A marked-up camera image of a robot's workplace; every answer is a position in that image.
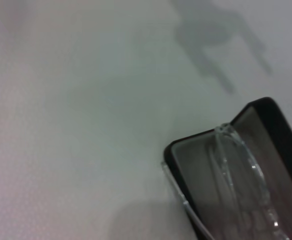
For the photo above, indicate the clear plastic glasses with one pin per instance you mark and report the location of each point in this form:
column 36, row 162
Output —
column 236, row 165

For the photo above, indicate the black glasses case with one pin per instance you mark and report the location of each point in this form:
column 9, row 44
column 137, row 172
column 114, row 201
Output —
column 281, row 125

